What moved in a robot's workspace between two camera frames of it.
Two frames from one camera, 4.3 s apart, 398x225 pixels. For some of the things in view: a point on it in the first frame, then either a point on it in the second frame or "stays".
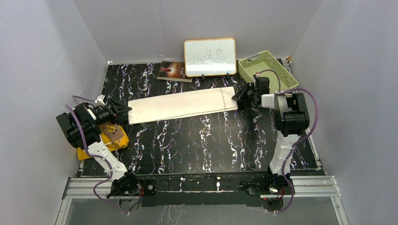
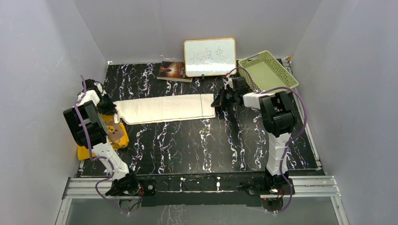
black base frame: x=225 y=189 stays
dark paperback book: x=173 y=71 stays
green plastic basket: x=263 y=64 stays
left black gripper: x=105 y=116 -> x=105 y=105
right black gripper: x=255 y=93 -> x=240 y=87
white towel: x=156 y=108 stays
